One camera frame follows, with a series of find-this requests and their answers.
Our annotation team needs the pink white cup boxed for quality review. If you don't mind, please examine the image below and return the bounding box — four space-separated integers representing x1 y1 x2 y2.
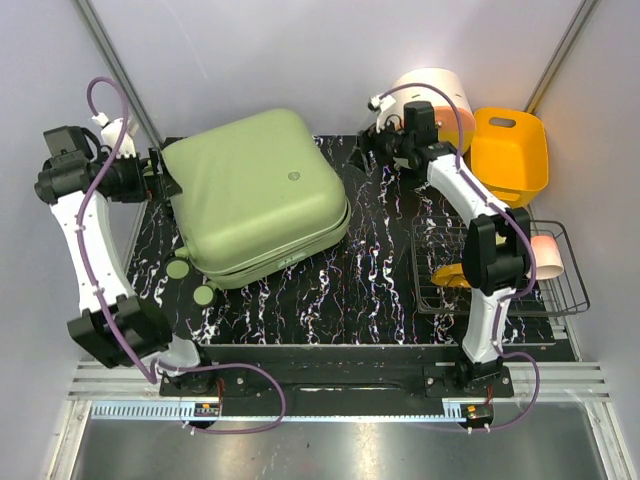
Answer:
531 235 564 281

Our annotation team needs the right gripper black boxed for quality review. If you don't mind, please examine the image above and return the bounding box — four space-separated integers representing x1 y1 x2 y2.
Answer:
344 113 413 175

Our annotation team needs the white cylindrical drawer cabinet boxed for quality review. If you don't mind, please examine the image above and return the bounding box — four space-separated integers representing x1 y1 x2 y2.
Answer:
390 68 476 154

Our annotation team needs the yellow plate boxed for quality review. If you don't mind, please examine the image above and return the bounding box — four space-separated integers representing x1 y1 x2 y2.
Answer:
431 263 471 289

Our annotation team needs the orange plastic basket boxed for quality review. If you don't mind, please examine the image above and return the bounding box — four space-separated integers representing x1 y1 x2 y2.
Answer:
471 107 549 208

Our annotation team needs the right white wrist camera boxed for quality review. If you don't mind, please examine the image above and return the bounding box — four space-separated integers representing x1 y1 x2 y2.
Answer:
367 94 396 133

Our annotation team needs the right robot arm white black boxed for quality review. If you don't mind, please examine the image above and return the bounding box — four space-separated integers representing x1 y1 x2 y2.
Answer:
350 95 536 397

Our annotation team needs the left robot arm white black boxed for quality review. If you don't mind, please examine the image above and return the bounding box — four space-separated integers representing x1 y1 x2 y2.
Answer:
34 126 216 396

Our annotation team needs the green hard-shell suitcase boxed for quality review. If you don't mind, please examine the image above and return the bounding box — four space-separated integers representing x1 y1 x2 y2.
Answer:
161 108 351 306

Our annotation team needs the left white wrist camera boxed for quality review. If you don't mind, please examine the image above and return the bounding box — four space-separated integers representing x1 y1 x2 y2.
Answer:
91 112 139 158

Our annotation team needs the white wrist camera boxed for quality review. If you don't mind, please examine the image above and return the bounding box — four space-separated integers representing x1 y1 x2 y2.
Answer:
91 112 139 158
367 94 396 133

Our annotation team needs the black wire rack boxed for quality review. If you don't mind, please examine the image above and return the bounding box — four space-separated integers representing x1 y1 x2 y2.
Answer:
410 214 591 317

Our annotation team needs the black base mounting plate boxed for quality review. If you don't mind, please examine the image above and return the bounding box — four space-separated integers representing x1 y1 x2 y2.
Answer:
158 344 515 399

